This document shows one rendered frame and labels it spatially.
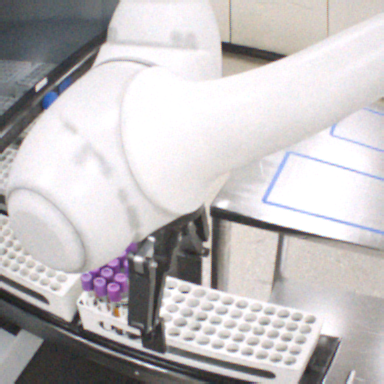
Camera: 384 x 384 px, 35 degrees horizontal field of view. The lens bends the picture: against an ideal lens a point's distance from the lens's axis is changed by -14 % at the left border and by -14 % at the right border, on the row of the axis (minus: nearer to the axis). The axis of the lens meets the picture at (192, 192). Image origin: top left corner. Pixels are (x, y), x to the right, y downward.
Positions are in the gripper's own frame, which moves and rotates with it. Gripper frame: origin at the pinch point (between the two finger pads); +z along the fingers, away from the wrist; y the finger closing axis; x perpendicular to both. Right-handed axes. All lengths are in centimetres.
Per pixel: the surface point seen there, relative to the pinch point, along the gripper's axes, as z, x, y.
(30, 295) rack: 5.0, 21.3, -3.0
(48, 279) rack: -0.5, 16.6, -2.8
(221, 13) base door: 60, 81, 229
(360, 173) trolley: 3.7, -15.5, 42.3
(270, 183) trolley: 3.7, -1.2, 33.1
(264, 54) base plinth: 83, 60, 234
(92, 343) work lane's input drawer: 5.3, 8.9, -6.2
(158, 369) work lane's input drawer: 5.2, -0.8, -6.5
